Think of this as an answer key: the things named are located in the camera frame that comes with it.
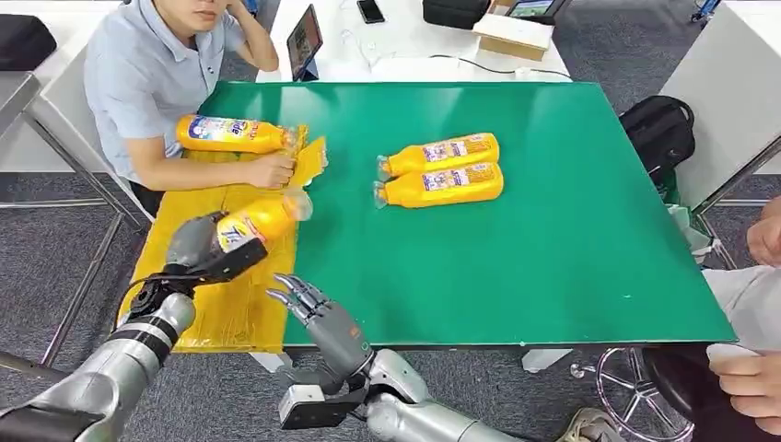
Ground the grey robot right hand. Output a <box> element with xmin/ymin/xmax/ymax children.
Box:
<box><xmin>266</xmin><ymin>274</ymin><xmax>375</xmax><ymax>384</ymax></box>

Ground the person's right hand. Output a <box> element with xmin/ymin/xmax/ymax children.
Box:
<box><xmin>747</xmin><ymin>196</ymin><xmax>781</xmax><ymax>268</ymax></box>
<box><xmin>245</xmin><ymin>152</ymin><xmax>298</xmax><ymax>191</ymax></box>

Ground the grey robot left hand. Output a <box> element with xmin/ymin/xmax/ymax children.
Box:
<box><xmin>164</xmin><ymin>212</ymin><xmax>270</xmax><ymax>285</ymax></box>

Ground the person's left hand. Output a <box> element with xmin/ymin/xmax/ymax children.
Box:
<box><xmin>707</xmin><ymin>344</ymin><xmax>781</xmax><ymax>436</ymax></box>

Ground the orange plastic bottle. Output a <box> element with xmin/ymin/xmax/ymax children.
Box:
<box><xmin>376</xmin><ymin>132</ymin><xmax>501</xmax><ymax>182</ymax></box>
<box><xmin>176</xmin><ymin>114</ymin><xmax>301</xmax><ymax>155</ymax></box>
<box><xmin>372</xmin><ymin>161</ymin><xmax>506</xmax><ymax>211</ymax></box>
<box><xmin>216</xmin><ymin>190</ymin><xmax>314</xmax><ymax>254</ymax></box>

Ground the white table foot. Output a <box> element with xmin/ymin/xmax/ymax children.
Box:
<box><xmin>249</xmin><ymin>350</ymin><xmax>288</xmax><ymax>374</ymax></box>
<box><xmin>521</xmin><ymin>347</ymin><xmax>574</xmax><ymax>375</ymax></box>

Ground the person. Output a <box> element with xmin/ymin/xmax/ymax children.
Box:
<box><xmin>701</xmin><ymin>194</ymin><xmax>781</xmax><ymax>442</ymax></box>
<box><xmin>83</xmin><ymin>0</ymin><xmax>298</xmax><ymax>217</ymax></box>

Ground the black chair seat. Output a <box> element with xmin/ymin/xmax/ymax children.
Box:
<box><xmin>640</xmin><ymin>344</ymin><xmax>733</xmax><ymax>442</ymax></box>

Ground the pale plastic bag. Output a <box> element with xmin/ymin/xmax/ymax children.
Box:
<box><xmin>668</xmin><ymin>204</ymin><xmax>717</xmax><ymax>258</ymax></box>

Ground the yellow plastic sheet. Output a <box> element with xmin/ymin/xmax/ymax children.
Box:
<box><xmin>119</xmin><ymin>124</ymin><xmax>329</xmax><ymax>355</ymax></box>

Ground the chrome chair base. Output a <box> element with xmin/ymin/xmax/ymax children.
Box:
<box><xmin>570</xmin><ymin>346</ymin><xmax>697</xmax><ymax>442</ymax></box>

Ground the black tablet on stand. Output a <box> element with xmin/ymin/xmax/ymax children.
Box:
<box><xmin>286</xmin><ymin>4</ymin><xmax>324</xmax><ymax>83</ymax></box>

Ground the white table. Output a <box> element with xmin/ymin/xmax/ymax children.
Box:
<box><xmin>256</xmin><ymin>0</ymin><xmax>574</xmax><ymax>84</ymax></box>
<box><xmin>659</xmin><ymin>0</ymin><xmax>781</xmax><ymax>212</ymax></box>

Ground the black backpack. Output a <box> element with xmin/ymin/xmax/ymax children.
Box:
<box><xmin>619</xmin><ymin>95</ymin><xmax>697</xmax><ymax>184</ymax></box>

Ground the person's beige shoe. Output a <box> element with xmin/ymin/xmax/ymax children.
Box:
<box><xmin>556</xmin><ymin>407</ymin><xmax>626</xmax><ymax>442</ymax></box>

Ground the black smartphone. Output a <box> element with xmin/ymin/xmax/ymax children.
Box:
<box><xmin>356</xmin><ymin>0</ymin><xmax>386</xmax><ymax>25</ymax></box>

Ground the green table mat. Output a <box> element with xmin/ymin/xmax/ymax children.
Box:
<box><xmin>198</xmin><ymin>80</ymin><xmax>739</xmax><ymax>349</ymax></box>

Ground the black bag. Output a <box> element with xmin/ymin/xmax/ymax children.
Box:
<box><xmin>422</xmin><ymin>0</ymin><xmax>493</xmax><ymax>30</ymax></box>

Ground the flat cardboard box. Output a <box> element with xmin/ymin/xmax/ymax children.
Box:
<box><xmin>472</xmin><ymin>13</ymin><xmax>555</xmax><ymax>63</ymax></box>

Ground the black device with screen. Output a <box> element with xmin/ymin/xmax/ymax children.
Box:
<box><xmin>505</xmin><ymin>0</ymin><xmax>572</xmax><ymax>26</ymax></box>

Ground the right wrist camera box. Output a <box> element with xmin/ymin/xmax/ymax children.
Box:
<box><xmin>278</xmin><ymin>366</ymin><xmax>367</xmax><ymax>431</ymax></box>

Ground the steel table frame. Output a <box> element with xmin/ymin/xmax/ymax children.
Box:
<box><xmin>0</xmin><ymin>73</ymin><xmax>145</xmax><ymax>373</ymax></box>

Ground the blue metal frame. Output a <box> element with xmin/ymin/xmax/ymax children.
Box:
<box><xmin>692</xmin><ymin>0</ymin><xmax>733</xmax><ymax>23</ymax></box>

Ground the black cable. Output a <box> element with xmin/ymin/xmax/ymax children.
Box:
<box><xmin>429</xmin><ymin>53</ymin><xmax>572</xmax><ymax>81</ymax></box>

